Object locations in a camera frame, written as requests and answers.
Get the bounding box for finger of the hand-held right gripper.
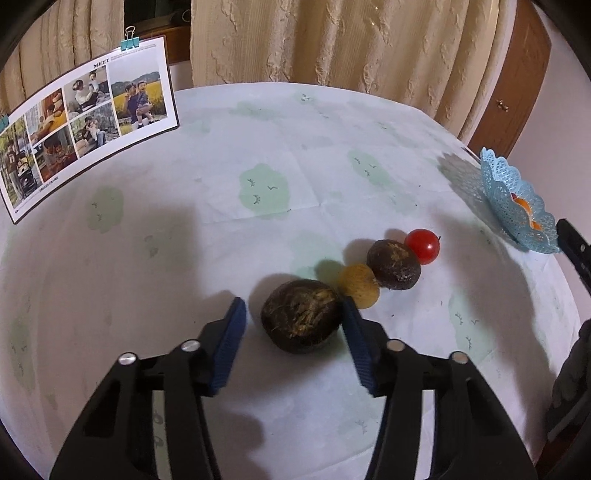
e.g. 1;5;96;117
555;219;591;294

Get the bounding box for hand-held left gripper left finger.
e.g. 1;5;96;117
48;296;249;480

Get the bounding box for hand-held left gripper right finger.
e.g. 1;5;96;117
341;296;541;480

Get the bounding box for large orange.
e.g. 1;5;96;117
510;193;543;230

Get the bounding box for large dark wrinkled passion fruit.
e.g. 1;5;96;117
261;279;345;355

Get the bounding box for blue lattice plastic basket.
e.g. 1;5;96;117
479;147;561;254

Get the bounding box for small yellow oval fruit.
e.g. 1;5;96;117
338;263;380;309

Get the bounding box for small dark wrinkled passion fruit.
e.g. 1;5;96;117
366;239;422;291

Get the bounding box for red cherry tomato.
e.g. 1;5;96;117
404;228;441;265

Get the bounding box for brown wooden cabinet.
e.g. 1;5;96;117
457;0;552;160

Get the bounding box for photo collage board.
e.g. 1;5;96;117
0;36;180;225

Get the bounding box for beige patterned curtain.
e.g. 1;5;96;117
190;0;518;139
0;0;125;114

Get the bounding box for dark wooden furniture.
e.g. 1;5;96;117
124;0;192;65

